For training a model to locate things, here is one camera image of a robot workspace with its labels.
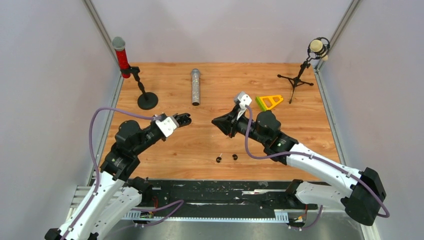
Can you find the silver glitter microphone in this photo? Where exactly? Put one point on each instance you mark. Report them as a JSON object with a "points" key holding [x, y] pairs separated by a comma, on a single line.
{"points": [[195, 87]]}

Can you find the black earbud charging case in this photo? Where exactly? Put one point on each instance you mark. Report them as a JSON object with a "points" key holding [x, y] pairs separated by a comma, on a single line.
{"points": [[183, 119]]}

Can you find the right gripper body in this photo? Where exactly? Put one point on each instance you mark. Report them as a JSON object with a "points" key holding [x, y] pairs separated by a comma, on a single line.
{"points": [[239, 127]]}

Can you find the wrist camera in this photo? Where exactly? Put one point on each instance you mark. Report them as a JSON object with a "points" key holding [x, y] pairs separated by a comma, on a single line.
{"points": [[167, 126], [242, 101]]}

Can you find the black tripod mic stand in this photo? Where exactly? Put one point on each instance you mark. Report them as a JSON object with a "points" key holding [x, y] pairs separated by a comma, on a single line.
{"points": [[297, 80]]}

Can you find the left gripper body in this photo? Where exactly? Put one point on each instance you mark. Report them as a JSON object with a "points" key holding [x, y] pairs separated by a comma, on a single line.
{"points": [[156, 125]]}

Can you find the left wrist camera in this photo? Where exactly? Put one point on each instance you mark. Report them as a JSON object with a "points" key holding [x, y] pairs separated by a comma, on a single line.
{"points": [[167, 126]]}

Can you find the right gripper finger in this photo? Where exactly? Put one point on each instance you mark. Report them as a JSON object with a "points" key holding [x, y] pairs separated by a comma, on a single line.
{"points": [[224, 117], [224, 126]]}

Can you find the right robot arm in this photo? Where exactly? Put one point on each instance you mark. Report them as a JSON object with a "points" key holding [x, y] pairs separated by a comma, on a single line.
{"points": [[359, 193]]}

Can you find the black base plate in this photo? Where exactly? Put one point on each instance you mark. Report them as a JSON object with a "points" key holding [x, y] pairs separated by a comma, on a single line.
{"points": [[223, 199]]}

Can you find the red glitter microphone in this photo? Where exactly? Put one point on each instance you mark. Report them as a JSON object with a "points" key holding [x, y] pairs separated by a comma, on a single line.
{"points": [[119, 46]]}

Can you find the yellow triangular plastic piece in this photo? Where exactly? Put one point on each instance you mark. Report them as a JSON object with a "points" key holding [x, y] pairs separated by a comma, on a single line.
{"points": [[269, 102]]}

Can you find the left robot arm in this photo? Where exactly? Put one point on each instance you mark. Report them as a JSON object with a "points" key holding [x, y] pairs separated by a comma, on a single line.
{"points": [[113, 193]]}

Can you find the beige condenser microphone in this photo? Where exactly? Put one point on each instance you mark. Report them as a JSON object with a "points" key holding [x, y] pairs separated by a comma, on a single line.
{"points": [[318, 50]]}

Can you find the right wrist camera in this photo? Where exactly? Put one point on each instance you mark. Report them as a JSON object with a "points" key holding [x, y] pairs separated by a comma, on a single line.
{"points": [[242, 101]]}

